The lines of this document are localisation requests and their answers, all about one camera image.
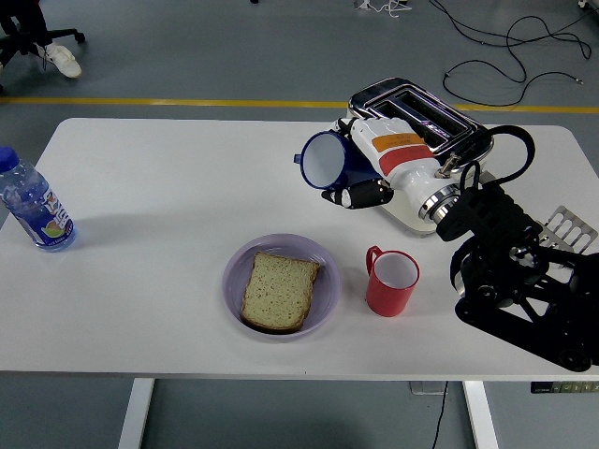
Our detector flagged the person's white shoe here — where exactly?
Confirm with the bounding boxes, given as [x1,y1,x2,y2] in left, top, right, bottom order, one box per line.
[37,41,83,79]

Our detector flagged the person's leg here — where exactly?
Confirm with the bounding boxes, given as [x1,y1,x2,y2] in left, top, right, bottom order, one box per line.
[13,0,52,48]

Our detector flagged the yellow floor tape line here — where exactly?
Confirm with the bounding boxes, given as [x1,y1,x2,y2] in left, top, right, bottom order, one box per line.
[0,95,599,115]

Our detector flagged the clear bottle blue cap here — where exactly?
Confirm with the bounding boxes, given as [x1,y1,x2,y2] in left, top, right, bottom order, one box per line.
[0,145,79,253]

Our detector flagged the purple round plate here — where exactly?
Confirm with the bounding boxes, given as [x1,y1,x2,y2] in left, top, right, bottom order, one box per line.
[221,233,343,345]

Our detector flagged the bread slice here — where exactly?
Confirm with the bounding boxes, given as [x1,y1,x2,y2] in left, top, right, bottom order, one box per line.
[240,251,322,335]

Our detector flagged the white table leg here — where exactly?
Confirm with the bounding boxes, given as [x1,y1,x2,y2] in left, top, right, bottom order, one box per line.
[462,380,501,449]
[116,377,156,449]

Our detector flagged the silver metal toast rack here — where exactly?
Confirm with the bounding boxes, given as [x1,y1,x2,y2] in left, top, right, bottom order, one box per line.
[537,204,599,257]

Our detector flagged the thin black hanging cable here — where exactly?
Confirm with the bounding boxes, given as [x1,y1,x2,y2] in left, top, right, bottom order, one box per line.
[430,381,449,449]

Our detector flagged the blue enamel cup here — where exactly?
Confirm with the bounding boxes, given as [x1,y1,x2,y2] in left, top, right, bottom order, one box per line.
[293,130,383,191]

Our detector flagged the red enamel cup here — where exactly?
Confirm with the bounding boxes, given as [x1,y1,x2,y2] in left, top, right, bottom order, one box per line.
[364,245,421,319]

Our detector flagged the white floor cable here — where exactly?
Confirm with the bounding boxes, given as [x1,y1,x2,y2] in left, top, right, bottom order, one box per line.
[353,0,414,21]

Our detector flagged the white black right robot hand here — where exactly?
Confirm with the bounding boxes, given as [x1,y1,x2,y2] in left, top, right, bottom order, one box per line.
[320,116,458,210]

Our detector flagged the black floor cable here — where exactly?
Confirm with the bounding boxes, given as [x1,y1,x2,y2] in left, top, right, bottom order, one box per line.
[428,0,599,108]

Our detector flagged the table height control panel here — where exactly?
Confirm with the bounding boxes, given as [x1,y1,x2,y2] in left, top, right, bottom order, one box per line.
[530,382,599,395]

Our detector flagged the cream chrome toaster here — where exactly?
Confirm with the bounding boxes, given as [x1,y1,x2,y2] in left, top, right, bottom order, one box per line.
[344,77,498,239]

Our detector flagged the grey box under table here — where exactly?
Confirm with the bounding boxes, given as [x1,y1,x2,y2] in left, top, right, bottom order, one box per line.
[410,381,448,397]

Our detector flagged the black office chair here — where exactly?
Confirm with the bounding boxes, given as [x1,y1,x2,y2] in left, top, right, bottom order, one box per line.
[0,0,87,93]

